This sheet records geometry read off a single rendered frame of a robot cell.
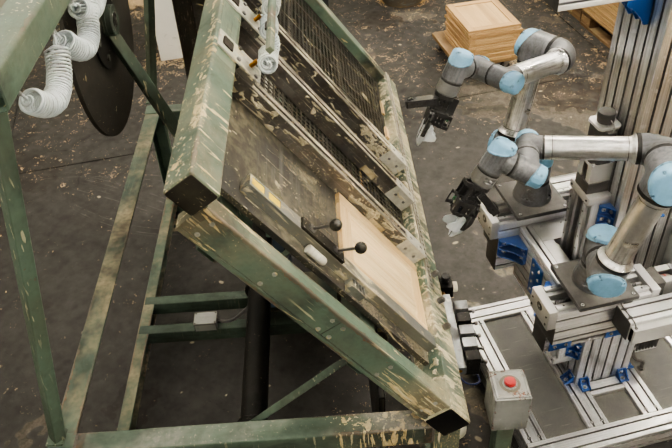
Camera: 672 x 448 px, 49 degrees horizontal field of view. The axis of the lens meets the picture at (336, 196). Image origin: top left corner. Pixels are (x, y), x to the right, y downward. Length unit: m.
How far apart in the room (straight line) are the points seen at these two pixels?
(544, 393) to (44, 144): 3.88
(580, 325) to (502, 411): 0.47
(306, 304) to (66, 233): 2.95
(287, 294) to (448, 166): 3.03
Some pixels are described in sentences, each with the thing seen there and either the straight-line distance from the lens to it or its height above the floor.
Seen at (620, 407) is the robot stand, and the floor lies 0.21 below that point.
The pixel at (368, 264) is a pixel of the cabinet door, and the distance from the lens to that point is 2.51.
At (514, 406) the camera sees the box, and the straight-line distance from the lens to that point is 2.51.
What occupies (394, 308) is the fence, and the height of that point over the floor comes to 1.11.
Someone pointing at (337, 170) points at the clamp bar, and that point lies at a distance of 2.57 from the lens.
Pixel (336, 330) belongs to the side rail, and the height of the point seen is 1.31.
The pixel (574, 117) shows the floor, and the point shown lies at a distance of 5.52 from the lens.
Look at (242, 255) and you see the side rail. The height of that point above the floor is 1.63.
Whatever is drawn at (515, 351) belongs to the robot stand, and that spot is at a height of 0.21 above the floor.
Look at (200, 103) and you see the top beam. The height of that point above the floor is 1.90.
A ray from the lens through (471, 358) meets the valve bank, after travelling 2.77.
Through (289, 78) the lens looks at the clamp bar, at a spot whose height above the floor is 1.57.
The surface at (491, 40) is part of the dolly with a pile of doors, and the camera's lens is 5.79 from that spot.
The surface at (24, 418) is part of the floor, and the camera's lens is 3.91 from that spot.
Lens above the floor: 2.92
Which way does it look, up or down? 39 degrees down
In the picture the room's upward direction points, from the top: 4 degrees counter-clockwise
